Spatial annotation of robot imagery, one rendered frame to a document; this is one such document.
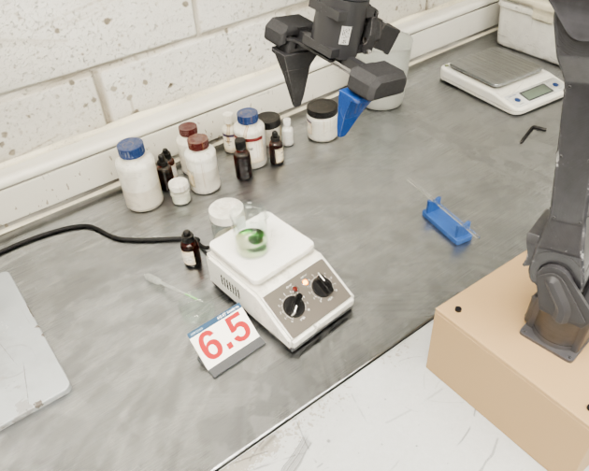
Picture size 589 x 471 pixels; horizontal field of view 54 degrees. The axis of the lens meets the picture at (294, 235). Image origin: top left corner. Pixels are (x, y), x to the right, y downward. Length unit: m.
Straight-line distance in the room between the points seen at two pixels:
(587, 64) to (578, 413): 0.35
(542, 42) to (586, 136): 1.10
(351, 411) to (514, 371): 0.21
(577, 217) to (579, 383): 0.19
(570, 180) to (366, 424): 0.38
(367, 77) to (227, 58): 0.68
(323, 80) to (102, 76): 0.52
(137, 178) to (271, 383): 0.47
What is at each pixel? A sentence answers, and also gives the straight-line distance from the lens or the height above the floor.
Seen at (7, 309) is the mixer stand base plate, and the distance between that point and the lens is 1.01.
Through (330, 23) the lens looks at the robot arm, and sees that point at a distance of 0.66.
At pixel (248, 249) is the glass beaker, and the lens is 0.83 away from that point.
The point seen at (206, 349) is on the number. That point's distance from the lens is 0.83.
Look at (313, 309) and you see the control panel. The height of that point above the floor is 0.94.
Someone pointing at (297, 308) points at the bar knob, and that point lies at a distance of 0.81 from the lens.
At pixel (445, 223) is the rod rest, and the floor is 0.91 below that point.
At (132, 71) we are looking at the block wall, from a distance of 1.19.
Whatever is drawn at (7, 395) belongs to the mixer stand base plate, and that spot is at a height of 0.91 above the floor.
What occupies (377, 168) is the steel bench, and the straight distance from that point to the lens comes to 1.18.
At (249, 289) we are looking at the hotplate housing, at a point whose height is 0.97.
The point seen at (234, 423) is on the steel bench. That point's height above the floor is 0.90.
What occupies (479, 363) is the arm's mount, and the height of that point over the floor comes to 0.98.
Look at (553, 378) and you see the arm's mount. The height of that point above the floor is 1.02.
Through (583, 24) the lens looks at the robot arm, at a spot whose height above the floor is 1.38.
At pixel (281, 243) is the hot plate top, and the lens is 0.87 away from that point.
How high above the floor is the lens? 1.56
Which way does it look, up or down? 40 degrees down
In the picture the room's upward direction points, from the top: 4 degrees counter-clockwise
